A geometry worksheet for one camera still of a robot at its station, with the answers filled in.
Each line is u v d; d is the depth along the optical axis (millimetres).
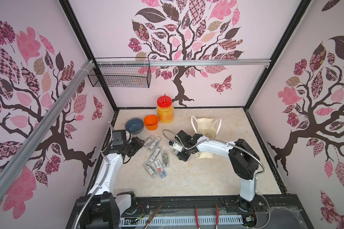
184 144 706
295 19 729
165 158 899
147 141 976
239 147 486
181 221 697
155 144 972
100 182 432
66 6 672
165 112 1016
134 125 1065
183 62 932
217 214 691
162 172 852
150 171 848
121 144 631
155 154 921
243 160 490
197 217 703
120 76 1220
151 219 697
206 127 976
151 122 1078
